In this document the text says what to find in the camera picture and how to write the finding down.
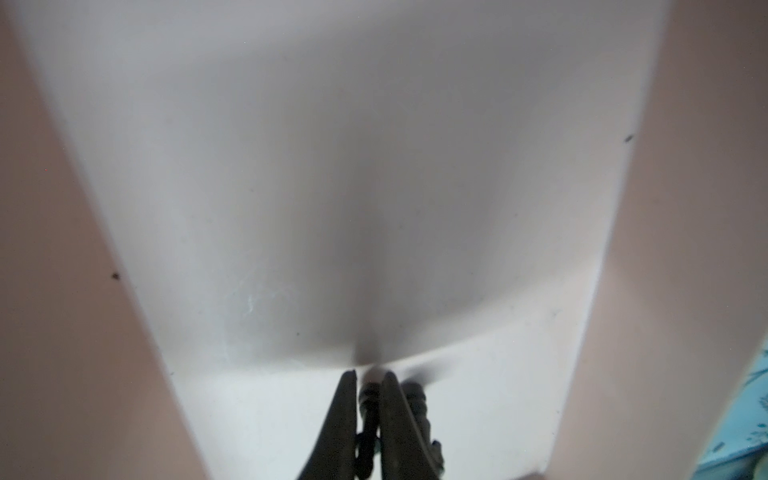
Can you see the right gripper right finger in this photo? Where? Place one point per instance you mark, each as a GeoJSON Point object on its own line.
{"type": "Point", "coordinates": [403, 452]}

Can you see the black chess piece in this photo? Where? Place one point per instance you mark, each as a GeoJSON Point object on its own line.
{"type": "Point", "coordinates": [367, 442]}

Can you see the pink plastic tray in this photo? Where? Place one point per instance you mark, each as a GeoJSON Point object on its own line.
{"type": "Point", "coordinates": [297, 188]}

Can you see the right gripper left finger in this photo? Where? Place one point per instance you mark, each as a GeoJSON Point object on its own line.
{"type": "Point", "coordinates": [334, 453]}

